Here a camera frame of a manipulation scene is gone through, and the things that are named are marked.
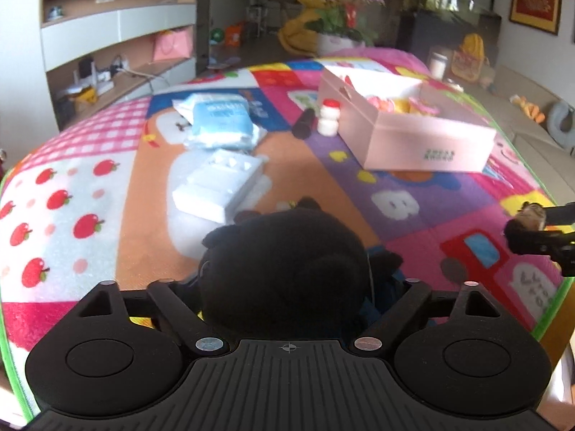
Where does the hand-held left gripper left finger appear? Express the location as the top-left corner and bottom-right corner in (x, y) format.
(72, 278), (230, 355)

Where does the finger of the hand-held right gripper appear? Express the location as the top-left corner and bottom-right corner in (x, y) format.
(543, 204), (575, 226)
(503, 219), (575, 258)

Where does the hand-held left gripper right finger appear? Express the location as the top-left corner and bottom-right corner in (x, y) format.
(352, 278), (500, 353)

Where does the small brown toy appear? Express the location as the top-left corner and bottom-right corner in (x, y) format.
(516, 204), (547, 230)

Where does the black cat plush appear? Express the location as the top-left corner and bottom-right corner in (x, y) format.
(197, 196), (405, 340)

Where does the white plastic adapter box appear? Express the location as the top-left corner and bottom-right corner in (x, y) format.
(171, 148), (271, 224)

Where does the pink cardboard box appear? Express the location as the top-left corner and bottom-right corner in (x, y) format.
(317, 63), (497, 174)

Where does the blue tissue pack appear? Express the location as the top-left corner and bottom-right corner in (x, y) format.
(172, 92), (268, 152)

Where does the grey neck pillow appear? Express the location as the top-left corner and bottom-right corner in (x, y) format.
(547, 98), (575, 149)

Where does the beige sofa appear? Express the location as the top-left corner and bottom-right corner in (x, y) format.
(467, 65), (575, 172)

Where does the orange toy figure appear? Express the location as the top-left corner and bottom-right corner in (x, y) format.
(509, 94), (547, 123)

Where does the colourful printed play mat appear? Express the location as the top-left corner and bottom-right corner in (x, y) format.
(0, 47), (575, 423)

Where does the yellow printed bag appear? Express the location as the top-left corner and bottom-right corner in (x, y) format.
(451, 33), (491, 83)

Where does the white jar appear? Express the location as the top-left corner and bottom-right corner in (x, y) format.
(428, 51), (450, 80)

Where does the small white bottle red cap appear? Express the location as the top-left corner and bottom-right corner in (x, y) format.
(317, 98), (341, 136)

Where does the black cylinder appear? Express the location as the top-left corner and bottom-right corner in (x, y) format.
(290, 108), (318, 140)

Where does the dark sideboard cabinet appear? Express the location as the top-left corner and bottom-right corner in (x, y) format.
(397, 8), (502, 62)

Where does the yellow box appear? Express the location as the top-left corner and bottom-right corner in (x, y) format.
(74, 85), (99, 107)

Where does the pink gift bag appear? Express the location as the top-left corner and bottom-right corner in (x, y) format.
(152, 29), (192, 63)

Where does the orange paper bag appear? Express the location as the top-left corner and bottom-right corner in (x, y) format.
(224, 23), (245, 47)

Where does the potted purple orchid plant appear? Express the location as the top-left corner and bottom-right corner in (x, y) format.
(305, 0), (387, 57)

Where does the large yellow plush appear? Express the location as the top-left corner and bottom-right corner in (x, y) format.
(277, 0), (325, 55)

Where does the white stool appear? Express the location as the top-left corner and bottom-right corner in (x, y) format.
(249, 4), (271, 37)

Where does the white and wood wall cabinet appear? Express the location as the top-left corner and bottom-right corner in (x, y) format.
(40, 0), (199, 131)

